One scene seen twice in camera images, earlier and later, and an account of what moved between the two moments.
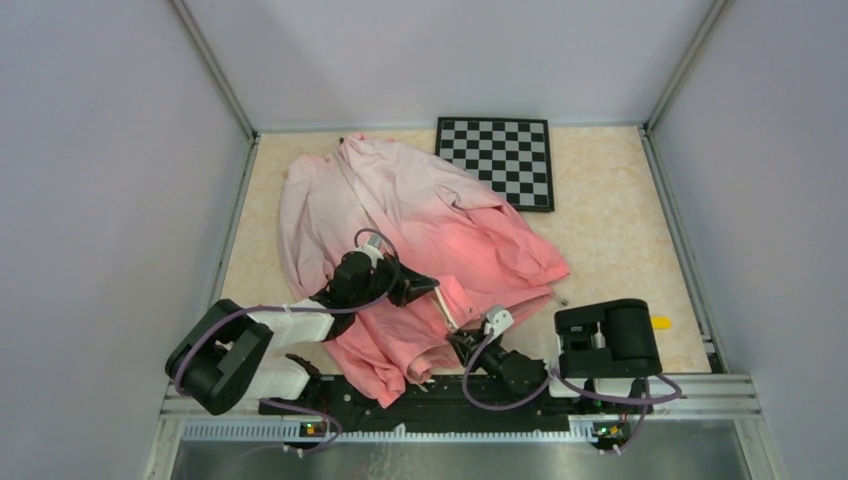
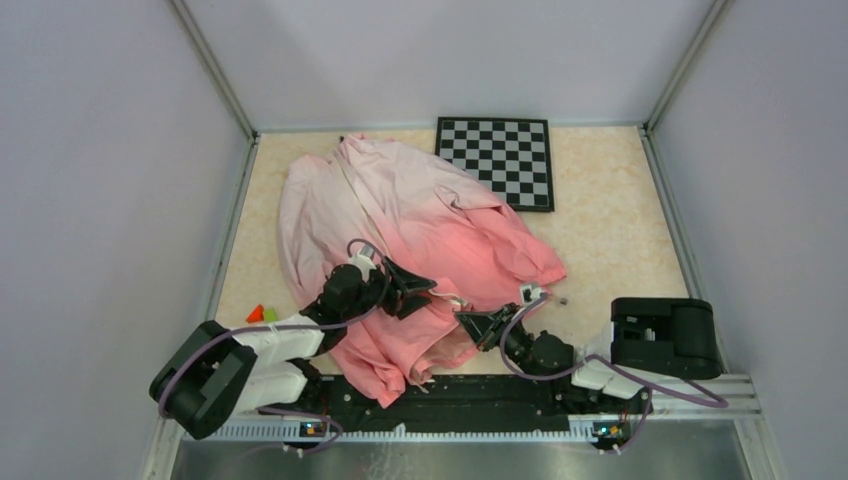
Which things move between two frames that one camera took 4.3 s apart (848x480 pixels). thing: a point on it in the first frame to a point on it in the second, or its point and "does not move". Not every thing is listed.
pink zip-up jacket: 435,221 does not move
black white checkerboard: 512,155 does not move
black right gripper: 464,342 to 485,325
